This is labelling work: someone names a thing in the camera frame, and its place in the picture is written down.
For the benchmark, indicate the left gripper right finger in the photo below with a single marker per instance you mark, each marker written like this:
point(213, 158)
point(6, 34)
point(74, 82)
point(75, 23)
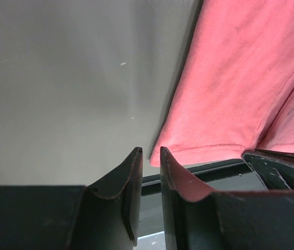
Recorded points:
point(197, 216)

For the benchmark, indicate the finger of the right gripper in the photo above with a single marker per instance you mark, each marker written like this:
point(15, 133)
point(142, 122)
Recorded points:
point(274, 169)

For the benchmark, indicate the salmon pink t shirt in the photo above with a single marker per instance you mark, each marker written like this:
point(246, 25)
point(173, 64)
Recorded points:
point(236, 91)

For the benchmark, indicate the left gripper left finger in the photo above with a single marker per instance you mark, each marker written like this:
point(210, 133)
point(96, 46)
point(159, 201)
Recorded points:
point(103, 215)

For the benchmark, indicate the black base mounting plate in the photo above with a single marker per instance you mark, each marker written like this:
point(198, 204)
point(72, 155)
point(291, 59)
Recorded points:
point(229, 175)

